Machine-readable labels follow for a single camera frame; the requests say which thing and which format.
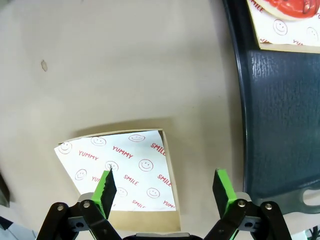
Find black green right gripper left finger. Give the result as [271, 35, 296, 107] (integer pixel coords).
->
[36, 167, 121, 240]

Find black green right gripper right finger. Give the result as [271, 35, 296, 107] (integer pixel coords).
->
[203, 167, 293, 240]

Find white printed paper liner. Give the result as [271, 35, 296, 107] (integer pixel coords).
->
[247, 0, 320, 47]
[53, 129, 177, 213]

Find red glazed donut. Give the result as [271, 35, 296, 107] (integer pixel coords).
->
[259, 0, 320, 21]

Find large black plastic tray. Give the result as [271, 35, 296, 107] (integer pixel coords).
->
[222, 0, 320, 216]

